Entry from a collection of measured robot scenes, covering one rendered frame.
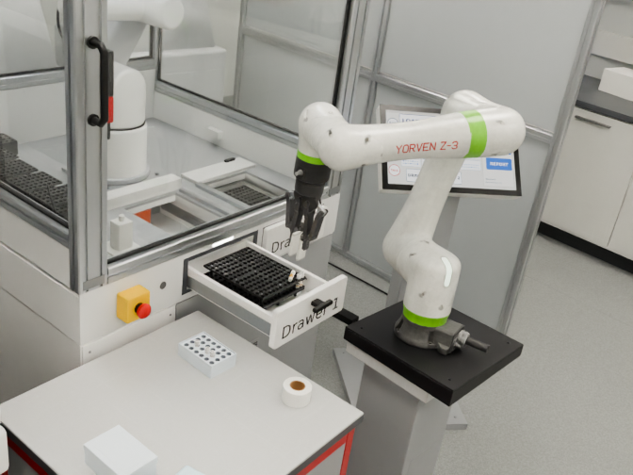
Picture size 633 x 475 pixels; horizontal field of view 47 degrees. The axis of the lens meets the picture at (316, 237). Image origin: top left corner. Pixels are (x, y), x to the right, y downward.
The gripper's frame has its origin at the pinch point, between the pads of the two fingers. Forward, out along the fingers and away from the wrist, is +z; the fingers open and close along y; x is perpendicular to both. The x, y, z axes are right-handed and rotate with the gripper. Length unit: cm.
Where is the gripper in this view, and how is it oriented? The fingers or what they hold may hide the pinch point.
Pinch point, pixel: (298, 246)
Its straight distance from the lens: 195.3
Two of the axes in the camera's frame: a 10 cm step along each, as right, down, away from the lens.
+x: 6.5, -2.8, 7.1
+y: 7.4, 4.4, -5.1
